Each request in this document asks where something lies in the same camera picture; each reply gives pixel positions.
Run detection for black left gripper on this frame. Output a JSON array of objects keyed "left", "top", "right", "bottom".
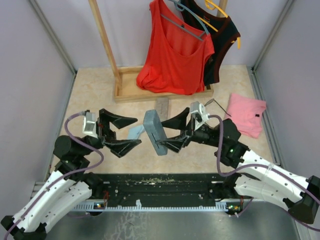
[{"left": 78, "top": 108, "right": 142, "bottom": 157}]

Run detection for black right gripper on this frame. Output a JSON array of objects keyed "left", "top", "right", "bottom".
[{"left": 156, "top": 107, "right": 223, "bottom": 153}]

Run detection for light blue cleaning cloth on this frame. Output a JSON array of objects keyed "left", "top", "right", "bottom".
[{"left": 126, "top": 124, "right": 145, "bottom": 140}]

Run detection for blue-grey glasses case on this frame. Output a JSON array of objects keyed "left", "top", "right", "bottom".
[{"left": 143, "top": 109, "right": 168, "bottom": 156}]

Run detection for grey glasses case green lining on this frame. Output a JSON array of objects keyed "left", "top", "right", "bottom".
[{"left": 155, "top": 97, "right": 170, "bottom": 122}]

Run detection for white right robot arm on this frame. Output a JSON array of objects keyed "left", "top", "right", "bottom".
[{"left": 157, "top": 108, "right": 320, "bottom": 225}]

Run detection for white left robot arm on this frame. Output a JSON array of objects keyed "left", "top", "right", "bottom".
[{"left": 0, "top": 108, "right": 141, "bottom": 240}]

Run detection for wooden clothes rack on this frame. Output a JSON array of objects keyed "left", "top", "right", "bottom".
[{"left": 87, "top": 0, "right": 229, "bottom": 103}]

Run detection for folded pink t-shirt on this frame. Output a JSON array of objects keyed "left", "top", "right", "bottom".
[{"left": 224, "top": 93, "right": 267, "bottom": 139}]

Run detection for red tank top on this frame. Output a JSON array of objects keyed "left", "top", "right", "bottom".
[{"left": 136, "top": 0, "right": 215, "bottom": 95}]

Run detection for black maroon-trimmed tank top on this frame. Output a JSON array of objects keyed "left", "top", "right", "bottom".
[{"left": 182, "top": 0, "right": 241, "bottom": 86}]

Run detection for grey clothes hanger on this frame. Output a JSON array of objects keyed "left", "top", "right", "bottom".
[{"left": 160, "top": 0, "right": 210, "bottom": 42}]

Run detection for yellow clothes hanger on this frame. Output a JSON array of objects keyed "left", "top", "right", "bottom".
[{"left": 204, "top": 0, "right": 242, "bottom": 50}]

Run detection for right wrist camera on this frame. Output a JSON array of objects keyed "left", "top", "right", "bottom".
[{"left": 190, "top": 101, "right": 210, "bottom": 124}]

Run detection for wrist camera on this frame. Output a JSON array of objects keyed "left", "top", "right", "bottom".
[
  {"left": 190, "top": 101, "right": 210, "bottom": 124},
  {"left": 82, "top": 111, "right": 98, "bottom": 139}
]

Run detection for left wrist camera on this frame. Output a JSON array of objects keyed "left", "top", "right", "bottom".
[{"left": 82, "top": 111, "right": 98, "bottom": 139}]

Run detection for thin metal frame sunglasses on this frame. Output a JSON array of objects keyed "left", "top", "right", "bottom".
[{"left": 204, "top": 98, "right": 231, "bottom": 117}]

